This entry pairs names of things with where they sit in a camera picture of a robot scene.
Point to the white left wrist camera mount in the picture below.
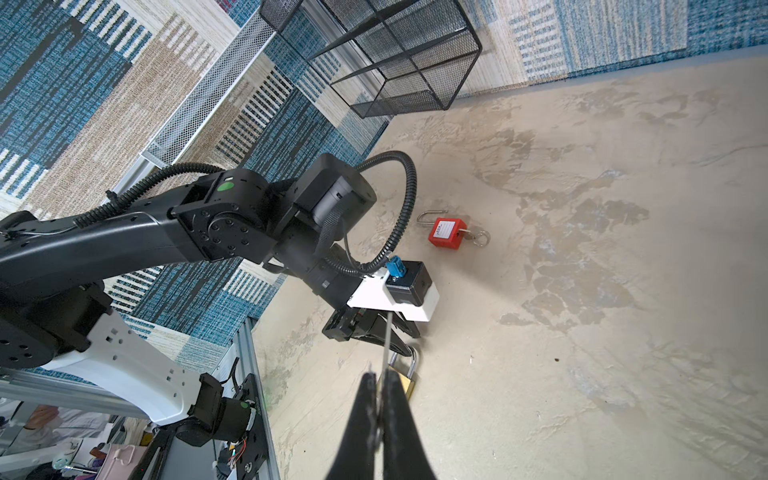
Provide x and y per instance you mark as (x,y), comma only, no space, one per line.
(414,296)

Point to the brass padlock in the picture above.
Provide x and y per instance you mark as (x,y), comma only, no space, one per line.
(405,367)

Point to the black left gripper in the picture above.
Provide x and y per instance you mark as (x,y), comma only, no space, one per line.
(368,325)

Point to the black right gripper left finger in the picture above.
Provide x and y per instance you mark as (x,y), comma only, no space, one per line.
(355,458)

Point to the black wire mesh shelf rack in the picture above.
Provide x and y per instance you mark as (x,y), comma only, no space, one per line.
(378,58)

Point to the key with ring in red padlock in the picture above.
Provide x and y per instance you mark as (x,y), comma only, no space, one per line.
(480,238)

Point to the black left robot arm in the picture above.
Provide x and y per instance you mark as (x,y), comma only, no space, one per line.
(55,313)

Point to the white wire mesh wall basket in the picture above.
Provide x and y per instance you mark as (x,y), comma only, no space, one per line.
(187,122)

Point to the red padlock with white label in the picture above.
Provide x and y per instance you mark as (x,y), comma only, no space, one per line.
(445,232)

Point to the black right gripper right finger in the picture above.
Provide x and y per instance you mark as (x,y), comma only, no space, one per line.
(403,454)

